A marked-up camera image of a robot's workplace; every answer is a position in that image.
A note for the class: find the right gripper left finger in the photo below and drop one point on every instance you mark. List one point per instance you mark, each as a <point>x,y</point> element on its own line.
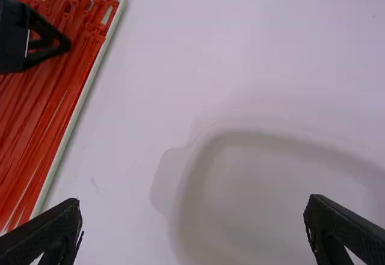
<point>45,235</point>

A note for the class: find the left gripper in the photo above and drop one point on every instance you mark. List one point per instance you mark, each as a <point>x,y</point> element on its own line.
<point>13,36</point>

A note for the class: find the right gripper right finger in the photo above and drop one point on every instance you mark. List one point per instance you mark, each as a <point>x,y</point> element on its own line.
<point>346,235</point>

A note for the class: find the pale tray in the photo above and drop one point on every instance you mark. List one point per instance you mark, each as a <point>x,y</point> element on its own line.
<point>47,187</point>

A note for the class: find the white dish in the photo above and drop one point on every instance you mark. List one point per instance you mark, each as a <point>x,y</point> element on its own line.
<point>255,172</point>

